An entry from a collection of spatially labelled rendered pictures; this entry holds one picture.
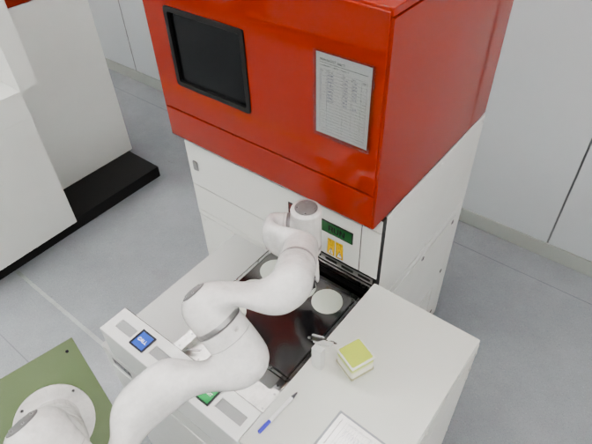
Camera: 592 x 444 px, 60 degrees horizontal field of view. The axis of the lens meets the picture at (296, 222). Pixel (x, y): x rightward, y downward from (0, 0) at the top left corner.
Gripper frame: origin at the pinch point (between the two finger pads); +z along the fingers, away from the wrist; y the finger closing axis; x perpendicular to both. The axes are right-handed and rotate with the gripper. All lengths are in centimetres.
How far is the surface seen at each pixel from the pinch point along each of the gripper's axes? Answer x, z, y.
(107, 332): -60, 2, -6
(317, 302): 2.7, 8.1, 1.5
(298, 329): -6.5, 8.2, 9.0
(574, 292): 159, 98, -21
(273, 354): -16.1, 8.2, 14.5
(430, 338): 25.7, 1.7, 29.2
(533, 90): 144, 4, -77
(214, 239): -20, 27, -58
